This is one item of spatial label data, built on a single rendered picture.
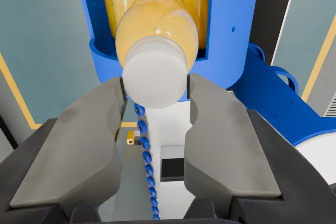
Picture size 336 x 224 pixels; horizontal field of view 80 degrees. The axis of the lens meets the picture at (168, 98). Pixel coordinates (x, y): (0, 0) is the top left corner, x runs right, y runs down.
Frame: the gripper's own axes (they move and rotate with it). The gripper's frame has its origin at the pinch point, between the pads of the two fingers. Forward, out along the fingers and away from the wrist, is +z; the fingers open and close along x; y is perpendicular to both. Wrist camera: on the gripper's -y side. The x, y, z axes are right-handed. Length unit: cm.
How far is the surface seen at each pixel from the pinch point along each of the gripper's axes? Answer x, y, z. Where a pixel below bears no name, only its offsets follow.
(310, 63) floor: 113, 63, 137
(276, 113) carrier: 40, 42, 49
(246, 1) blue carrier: 11.0, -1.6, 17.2
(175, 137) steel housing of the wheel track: 2, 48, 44
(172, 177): 0, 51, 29
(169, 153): 0, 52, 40
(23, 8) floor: -95, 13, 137
